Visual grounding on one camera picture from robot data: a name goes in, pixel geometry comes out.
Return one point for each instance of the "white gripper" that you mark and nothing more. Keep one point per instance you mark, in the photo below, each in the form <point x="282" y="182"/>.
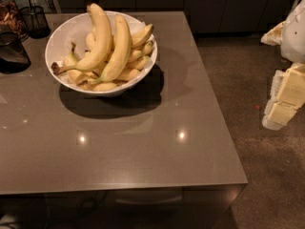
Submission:
<point x="294" y="37"/>

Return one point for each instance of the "long banana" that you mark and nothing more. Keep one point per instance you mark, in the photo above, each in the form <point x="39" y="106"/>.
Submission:
<point x="119" y="56"/>
<point x="101" y="47"/>

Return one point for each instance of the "small banana right rim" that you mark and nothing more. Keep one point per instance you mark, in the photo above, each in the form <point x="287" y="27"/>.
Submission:
<point x="147" y="48"/>

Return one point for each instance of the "banana upper right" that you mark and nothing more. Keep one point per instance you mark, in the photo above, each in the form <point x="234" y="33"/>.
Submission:
<point x="140" y="37"/>

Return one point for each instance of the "banana lower right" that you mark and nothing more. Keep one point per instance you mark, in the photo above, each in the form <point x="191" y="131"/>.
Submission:
<point x="139" y="63"/>

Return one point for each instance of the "banana middle right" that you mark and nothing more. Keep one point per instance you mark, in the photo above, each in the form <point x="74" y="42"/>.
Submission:
<point x="134" y="55"/>

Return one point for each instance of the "banana bottom front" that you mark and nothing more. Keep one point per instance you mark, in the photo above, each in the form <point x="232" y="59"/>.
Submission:
<point x="100" y="87"/>

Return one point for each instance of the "banana lower left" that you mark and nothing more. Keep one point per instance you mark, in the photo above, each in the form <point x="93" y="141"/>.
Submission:
<point x="69" y="60"/>

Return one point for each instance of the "white bowl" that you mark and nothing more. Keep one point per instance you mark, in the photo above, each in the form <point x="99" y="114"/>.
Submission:
<point x="75" y="31"/>

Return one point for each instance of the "black mesh pen cup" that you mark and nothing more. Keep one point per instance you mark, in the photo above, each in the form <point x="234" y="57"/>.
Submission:
<point x="35" y="22"/>

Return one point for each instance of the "dark glass container left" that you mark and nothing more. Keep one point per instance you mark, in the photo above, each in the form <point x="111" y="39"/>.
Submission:
<point x="13" y="56"/>

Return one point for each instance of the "glass jar with snacks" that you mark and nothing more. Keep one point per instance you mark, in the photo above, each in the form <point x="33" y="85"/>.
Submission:
<point x="11" y="20"/>

